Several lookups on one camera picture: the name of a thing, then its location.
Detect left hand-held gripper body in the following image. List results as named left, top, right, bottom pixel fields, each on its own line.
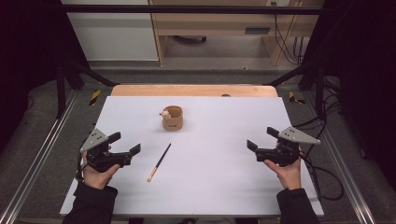
left=79, top=128, right=132, bottom=173

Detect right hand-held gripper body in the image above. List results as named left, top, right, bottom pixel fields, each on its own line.
left=255, top=125, right=321, bottom=168

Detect makeup brush with gold ferrule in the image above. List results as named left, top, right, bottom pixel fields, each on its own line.
left=146, top=142, right=173, bottom=184

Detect tan cup with bear figure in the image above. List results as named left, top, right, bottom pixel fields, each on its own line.
left=159, top=105, right=184, bottom=132

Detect person's right hand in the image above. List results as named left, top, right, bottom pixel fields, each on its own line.
left=263, top=145, right=304, bottom=191

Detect person's left hand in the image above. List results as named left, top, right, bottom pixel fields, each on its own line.
left=81, top=145, right=121, bottom=191

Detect light wooden table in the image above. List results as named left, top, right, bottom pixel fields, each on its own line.
left=110, top=84, right=279, bottom=98

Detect white cabinet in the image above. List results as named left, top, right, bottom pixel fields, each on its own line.
left=60, top=0, right=160, bottom=62

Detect black curtain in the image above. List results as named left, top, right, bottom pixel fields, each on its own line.
left=0, top=0, right=92, bottom=155
left=298, top=0, right=396, bottom=183

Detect chair base leg with caster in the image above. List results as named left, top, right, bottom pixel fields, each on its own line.
left=172, top=35, right=208, bottom=45

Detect light wooden desk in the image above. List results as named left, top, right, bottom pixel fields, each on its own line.
left=148, top=0, right=325, bottom=67

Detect yellow-handled tool right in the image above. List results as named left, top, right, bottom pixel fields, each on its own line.
left=288, top=91, right=306, bottom=105

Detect yellow-handled tool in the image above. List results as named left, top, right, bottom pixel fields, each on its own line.
left=288, top=91, right=306, bottom=105
left=89, top=90, right=103, bottom=107

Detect yellow-handled tool left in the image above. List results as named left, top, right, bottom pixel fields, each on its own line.
left=89, top=90, right=103, bottom=107

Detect right hand-held gripper black cable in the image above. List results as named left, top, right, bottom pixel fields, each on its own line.
left=298, top=148, right=346, bottom=202

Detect black floor cables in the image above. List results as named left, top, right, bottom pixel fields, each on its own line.
left=291, top=76, right=342, bottom=157

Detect aluminium floor rail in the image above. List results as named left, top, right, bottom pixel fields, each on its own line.
left=302, top=90, right=378, bottom=224
left=0, top=89, right=79, bottom=224

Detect black diagonal frame strut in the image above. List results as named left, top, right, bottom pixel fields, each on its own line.
left=64, top=58, right=121, bottom=89
left=263, top=60, right=316, bottom=88

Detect black frame post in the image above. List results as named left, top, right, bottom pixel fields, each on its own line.
left=55, top=62, right=68, bottom=119
left=314, top=63, right=327, bottom=119

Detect black cables behind desk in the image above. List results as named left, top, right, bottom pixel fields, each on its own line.
left=271, top=1, right=305, bottom=66

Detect black horizontal frame bar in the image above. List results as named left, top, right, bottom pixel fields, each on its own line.
left=61, top=4, right=323, bottom=16

